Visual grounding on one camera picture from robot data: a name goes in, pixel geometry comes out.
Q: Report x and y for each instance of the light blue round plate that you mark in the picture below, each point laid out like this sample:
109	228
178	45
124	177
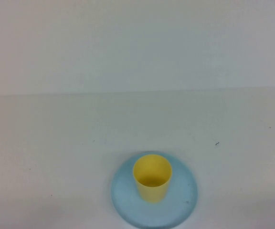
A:
180	190

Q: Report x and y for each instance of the yellow plastic cup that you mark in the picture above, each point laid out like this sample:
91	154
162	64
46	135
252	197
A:
151	193

